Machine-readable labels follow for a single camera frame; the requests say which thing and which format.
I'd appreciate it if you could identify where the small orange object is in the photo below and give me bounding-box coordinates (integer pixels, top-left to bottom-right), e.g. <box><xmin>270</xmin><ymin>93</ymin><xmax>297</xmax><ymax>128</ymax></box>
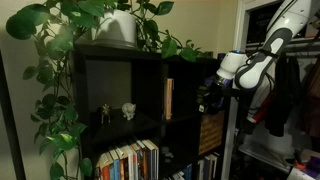
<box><xmin>293</xmin><ymin>159</ymin><xmax>307</xmax><ymax>170</ymax></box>

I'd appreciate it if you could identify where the white door frame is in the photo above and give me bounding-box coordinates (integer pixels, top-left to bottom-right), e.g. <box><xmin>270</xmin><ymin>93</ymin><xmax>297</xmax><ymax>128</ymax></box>
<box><xmin>220</xmin><ymin>0</ymin><xmax>284</xmax><ymax>180</ymax></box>

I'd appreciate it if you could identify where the pale grey book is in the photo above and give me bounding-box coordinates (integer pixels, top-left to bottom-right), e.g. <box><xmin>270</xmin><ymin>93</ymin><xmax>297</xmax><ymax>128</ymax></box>
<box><xmin>196</xmin><ymin>158</ymin><xmax>205</xmax><ymax>180</ymax></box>

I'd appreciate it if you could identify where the green pothos plant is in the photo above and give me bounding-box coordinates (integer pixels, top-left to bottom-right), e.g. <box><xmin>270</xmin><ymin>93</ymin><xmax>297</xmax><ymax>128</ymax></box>
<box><xmin>4</xmin><ymin>0</ymin><xmax>209</xmax><ymax>180</ymax></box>

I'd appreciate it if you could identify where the blue spined book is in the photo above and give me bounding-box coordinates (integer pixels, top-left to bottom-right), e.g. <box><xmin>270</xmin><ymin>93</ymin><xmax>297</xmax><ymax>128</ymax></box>
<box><xmin>108</xmin><ymin>148</ymin><xmax>121</xmax><ymax>180</ymax></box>
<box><xmin>182</xmin><ymin>163</ymin><xmax>193</xmax><ymax>180</ymax></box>

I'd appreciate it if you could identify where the white spined book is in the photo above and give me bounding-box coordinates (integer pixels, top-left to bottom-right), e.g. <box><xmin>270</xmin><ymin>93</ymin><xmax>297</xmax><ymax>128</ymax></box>
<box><xmin>123</xmin><ymin>143</ymin><xmax>135</xmax><ymax>180</ymax></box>
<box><xmin>208</xmin><ymin>152</ymin><xmax>220</xmax><ymax>180</ymax></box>
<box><xmin>145</xmin><ymin>138</ymin><xmax>160</xmax><ymax>180</ymax></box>

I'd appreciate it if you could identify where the white object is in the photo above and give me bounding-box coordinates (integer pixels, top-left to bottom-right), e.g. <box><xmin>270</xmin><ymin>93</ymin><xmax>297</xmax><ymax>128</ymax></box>
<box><xmin>285</xmin><ymin>166</ymin><xmax>316</xmax><ymax>180</ymax></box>

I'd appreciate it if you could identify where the grey closet rail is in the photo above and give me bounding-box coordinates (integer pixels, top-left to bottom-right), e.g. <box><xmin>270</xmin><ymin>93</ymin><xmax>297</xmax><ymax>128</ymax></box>
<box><xmin>244</xmin><ymin>35</ymin><xmax>320</xmax><ymax>57</ymax></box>

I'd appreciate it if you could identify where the white plant pot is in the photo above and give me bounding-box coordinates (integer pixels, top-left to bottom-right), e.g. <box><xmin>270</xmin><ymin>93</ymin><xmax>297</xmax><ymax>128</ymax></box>
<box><xmin>91</xmin><ymin>8</ymin><xmax>138</xmax><ymax>49</ymax></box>

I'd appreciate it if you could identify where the black hanging garment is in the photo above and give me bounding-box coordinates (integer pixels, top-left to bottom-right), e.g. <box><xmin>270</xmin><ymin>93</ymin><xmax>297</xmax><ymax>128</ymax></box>
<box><xmin>264</xmin><ymin>54</ymin><xmax>303</xmax><ymax>138</ymax></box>

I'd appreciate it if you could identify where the purple object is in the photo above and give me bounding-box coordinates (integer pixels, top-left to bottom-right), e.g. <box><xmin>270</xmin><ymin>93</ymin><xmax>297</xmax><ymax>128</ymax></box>
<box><xmin>304</xmin><ymin>156</ymin><xmax>320</xmax><ymax>178</ymax></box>

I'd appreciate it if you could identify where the orange spined book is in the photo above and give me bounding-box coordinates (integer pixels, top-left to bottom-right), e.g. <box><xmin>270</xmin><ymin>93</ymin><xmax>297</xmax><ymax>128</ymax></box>
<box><xmin>99</xmin><ymin>151</ymin><xmax>112</xmax><ymax>180</ymax></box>

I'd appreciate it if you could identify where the black slanted pole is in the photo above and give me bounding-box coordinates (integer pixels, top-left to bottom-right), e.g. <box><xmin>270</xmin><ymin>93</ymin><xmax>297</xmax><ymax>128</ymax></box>
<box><xmin>0</xmin><ymin>49</ymin><xmax>27</xmax><ymax>180</ymax></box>

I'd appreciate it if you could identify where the white edged dark book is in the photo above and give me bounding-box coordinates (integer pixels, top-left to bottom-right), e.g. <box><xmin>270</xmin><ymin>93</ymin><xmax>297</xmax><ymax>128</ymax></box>
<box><xmin>163</xmin><ymin>171</ymin><xmax>178</xmax><ymax>180</ymax></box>

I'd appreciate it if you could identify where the woven brown basket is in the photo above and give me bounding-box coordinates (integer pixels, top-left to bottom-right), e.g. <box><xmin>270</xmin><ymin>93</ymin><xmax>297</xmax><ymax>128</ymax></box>
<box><xmin>198</xmin><ymin>110</ymin><xmax>226</xmax><ymax>156</ymax></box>

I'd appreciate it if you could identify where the white low platform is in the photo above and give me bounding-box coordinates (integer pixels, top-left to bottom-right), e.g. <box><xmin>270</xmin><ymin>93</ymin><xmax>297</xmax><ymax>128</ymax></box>
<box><xmin>238</xmin><ymin>142</ymin><xmax>293</xmax><ymax>174</ymax></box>

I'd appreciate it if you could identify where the red white jacket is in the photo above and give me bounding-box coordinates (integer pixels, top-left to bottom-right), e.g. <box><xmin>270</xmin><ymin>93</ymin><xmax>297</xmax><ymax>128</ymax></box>
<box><xmin>246</xmin><ymin>66</ymin><xmax>279</xmax><ymax>125</ymax></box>

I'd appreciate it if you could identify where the brown hanging garment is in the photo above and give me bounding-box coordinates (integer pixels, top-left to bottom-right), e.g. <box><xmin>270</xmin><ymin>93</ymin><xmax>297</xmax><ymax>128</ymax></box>
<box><xmin>298</xmin><ymin>58</ymin><xmax>320</xmax><ymax>138</ymax></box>

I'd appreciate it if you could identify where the dark spined book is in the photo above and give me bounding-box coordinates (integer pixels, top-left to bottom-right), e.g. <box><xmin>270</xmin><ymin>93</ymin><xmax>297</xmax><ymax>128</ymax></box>
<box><xmin>94</xmin><ymin>163</ymin><xmax>102</xmax><ymax>180</ymax></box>

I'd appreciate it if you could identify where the dark brown book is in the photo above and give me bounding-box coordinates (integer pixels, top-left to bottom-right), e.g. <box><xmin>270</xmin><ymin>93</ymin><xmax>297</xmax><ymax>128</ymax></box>
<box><xmin>203</xmin><ymin>155</ymin><xmax>211</xmax><ymax>180</ymax></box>

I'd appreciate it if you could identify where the black cube bookshelf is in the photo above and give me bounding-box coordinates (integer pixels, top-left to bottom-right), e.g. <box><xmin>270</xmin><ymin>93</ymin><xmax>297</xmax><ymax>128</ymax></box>
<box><xmin>71</xmin><ymin>43</ymin><xmax>234</xmax><ymax>180</ymax></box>

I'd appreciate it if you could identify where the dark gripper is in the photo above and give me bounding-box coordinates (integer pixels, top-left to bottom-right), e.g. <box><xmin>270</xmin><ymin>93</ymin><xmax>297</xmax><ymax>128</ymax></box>
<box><xmin>201</xmin><ymin>75</ymin><xmax>233</xmax><ymax>114</ymax></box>

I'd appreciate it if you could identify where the rust brown book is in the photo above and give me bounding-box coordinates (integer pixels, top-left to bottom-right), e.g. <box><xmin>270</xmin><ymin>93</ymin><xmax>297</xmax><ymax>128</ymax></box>
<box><xmin>117</xmin><ymin>146</ymin><xmax>127</xmax><ymax>180</ymax></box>

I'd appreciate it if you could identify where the tan spined paperback book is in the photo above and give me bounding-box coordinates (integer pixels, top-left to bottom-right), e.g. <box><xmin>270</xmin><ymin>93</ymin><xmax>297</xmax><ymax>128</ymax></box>
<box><xmin>163</xmin><ymin>77</ymin><xmax>175</xmax><ymax>121</ymax></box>

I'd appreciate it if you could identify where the white elephant figurine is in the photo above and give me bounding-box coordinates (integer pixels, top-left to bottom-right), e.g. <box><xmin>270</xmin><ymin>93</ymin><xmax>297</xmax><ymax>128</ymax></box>
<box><xmin>121</xmin><ymin>102</ymin><xmax>137</xmax><ymax>121</ymax></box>

